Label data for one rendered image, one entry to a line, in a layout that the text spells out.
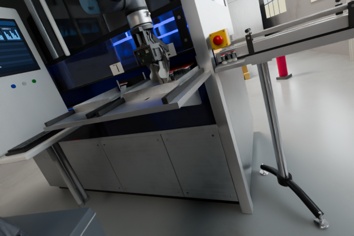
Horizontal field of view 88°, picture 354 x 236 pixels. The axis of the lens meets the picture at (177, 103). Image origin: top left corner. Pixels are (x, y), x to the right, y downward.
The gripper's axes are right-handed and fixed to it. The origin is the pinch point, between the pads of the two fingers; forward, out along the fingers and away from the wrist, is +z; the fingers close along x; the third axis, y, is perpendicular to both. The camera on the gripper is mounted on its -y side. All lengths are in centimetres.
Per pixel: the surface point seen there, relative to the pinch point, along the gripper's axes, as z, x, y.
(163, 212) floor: 92, -46, -18
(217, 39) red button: -8.2, 18.2, -20.6
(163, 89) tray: 2.1, -0.5, 1.8
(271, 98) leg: 28, 33, -39
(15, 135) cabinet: 5, -87, 16
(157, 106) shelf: 3.7, 4.3, 15.8
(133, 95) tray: 1.7, -15.0, 1.8
